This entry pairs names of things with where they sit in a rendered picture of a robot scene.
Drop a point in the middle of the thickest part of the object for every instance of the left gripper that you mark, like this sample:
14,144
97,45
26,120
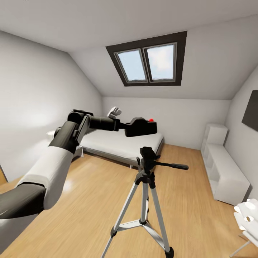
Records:
111,124

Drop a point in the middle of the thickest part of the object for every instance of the table lamp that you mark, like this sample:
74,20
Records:
50,136

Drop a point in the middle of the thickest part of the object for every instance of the bookcase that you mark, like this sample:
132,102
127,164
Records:
227,182

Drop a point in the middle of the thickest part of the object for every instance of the camera tripod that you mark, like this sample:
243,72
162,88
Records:
148,162

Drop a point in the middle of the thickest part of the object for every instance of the digital camera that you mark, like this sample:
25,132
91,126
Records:
141,127

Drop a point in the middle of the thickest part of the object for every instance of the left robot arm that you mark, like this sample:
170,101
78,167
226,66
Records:
42,186

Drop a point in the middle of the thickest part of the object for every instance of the nightstand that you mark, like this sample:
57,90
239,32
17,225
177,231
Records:
79,151

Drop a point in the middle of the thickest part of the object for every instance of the bed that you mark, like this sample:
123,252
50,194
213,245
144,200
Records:
115,145

